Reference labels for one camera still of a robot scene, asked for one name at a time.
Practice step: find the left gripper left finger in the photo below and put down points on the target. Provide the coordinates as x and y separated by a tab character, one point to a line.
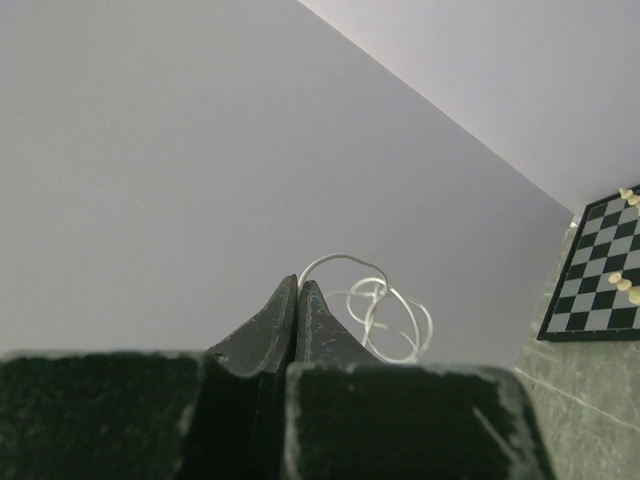
211	414

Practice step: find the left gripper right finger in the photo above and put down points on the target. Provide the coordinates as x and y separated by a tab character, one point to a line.
350	416

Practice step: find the black grey chessboard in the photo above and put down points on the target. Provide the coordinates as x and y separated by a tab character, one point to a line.
584	305

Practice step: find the white chess piece left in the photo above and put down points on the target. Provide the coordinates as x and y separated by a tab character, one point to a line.
625	286

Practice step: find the white chess piece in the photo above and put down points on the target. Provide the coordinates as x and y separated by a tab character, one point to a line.
625	286
630	197

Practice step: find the white chess piece lower right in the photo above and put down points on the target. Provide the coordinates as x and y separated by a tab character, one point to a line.
630	197

